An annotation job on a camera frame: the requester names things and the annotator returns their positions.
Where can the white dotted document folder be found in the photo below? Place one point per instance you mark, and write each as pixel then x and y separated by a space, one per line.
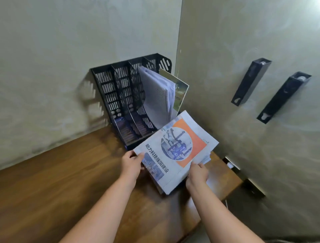
pixel 157 97

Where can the person's right hand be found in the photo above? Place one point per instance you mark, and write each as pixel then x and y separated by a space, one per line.
pixel 197 175

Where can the person's left thumb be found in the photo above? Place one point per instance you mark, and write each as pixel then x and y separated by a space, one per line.
pixel 139 156

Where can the person's right forearm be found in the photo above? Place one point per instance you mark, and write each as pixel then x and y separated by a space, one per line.
pixel 220 215

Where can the booklet with green photo cover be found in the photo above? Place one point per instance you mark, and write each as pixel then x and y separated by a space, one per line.
pixel 178 92

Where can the newspaper with orange print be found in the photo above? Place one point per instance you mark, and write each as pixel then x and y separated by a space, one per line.
pixel 176 150

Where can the person's left forearm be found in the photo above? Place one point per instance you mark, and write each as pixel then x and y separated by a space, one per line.
pixel 98 212

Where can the black wall-mounted bracket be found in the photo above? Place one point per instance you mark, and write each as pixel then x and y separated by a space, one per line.
pixel 283 97
pixel 250 81

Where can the person's right thumb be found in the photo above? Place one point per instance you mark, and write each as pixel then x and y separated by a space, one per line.
pixel 193 166

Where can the person's left hand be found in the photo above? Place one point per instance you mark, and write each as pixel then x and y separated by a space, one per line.
pixel 130 165

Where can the black plastic file rack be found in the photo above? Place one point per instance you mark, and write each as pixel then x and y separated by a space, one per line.
pixel 125 100

